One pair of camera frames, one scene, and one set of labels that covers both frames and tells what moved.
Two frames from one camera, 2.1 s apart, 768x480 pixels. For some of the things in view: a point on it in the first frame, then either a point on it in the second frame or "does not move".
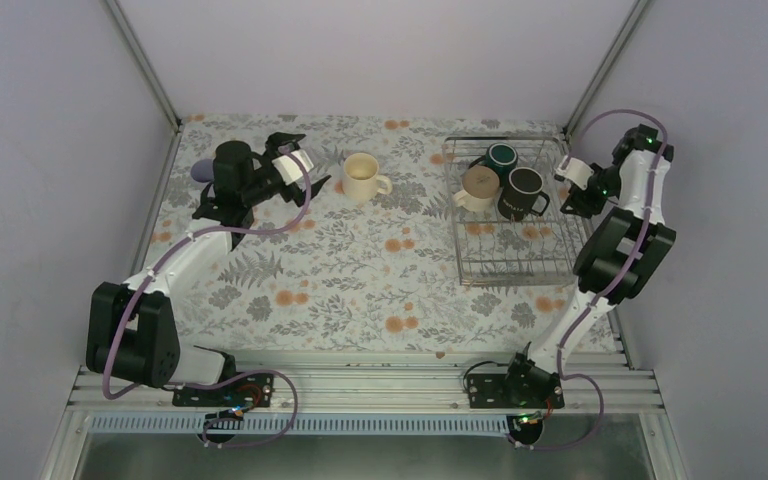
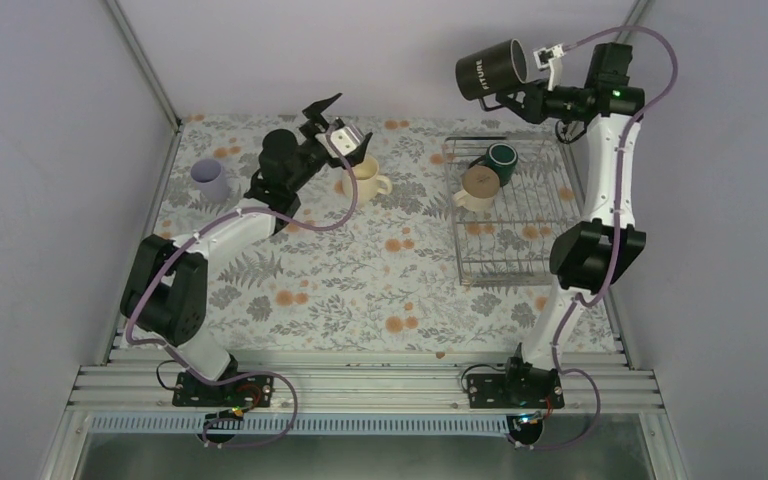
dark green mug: [502, 157] does not move
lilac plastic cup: [203, 170] does not move
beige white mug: [480, 184] does not move
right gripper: [584, 206] to [533, 108]
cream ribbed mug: [360, 181] does not move
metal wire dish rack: [544, 247] does not move
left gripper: [274, 141] to [314, 112]
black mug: [516, 199] to [481, 75]
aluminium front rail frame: [378, 392] does not move
